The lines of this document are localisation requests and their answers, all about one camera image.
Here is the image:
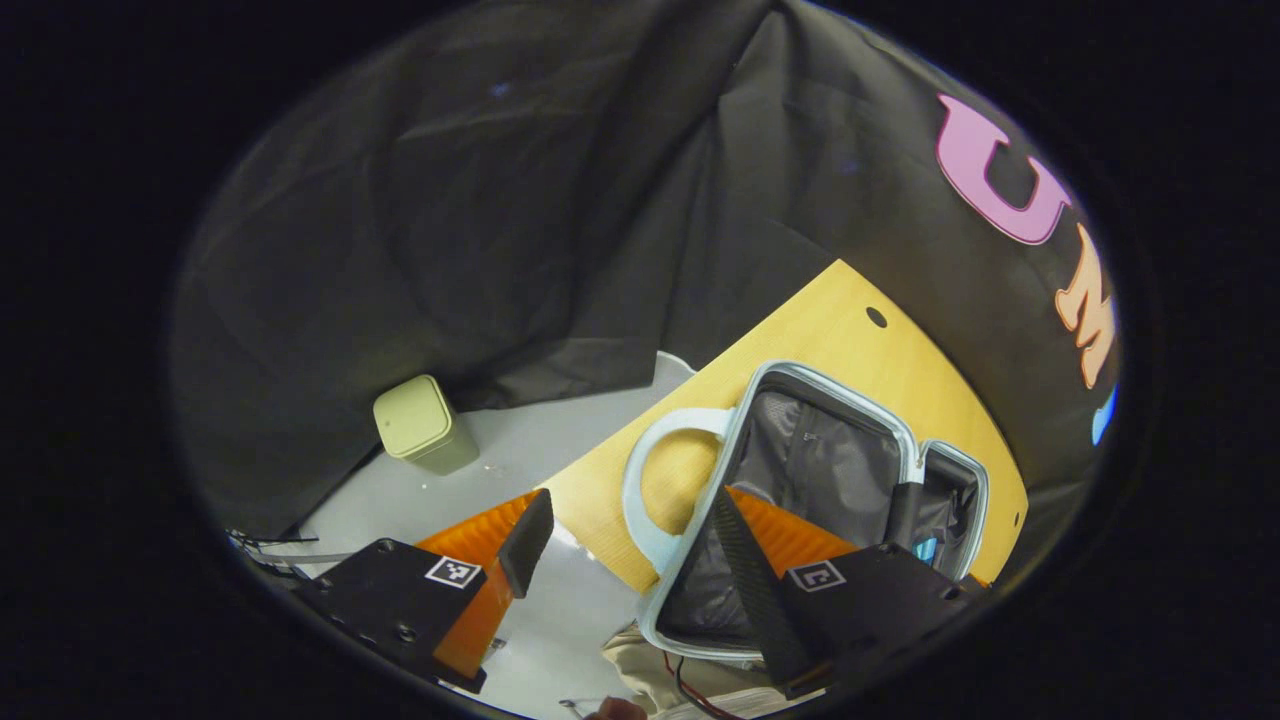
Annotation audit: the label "light blue suitcase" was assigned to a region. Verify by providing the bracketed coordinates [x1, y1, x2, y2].
[621, 359, 991, 667]

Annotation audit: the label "black floor cables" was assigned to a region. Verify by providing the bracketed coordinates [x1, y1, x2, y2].
[224, 528, 353, 579]

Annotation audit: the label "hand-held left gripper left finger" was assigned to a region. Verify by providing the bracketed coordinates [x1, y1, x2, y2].
[290, 488, 556, 695]

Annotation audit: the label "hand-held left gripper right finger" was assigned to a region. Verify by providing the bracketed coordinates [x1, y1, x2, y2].
[712, 487, 991, 699]

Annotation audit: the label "person's beige trousers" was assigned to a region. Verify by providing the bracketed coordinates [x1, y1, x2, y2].
[600, 620, 831, 720]

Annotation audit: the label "black backdrop cloth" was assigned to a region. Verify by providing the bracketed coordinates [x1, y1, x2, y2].
[170, 0, 1121, 591]

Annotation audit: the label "red cable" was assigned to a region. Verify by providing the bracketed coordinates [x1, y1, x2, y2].
[662, 650, 747, 720]

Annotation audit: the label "beige trash bin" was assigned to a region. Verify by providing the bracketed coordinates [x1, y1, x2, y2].
[373, 375, 482, 477]

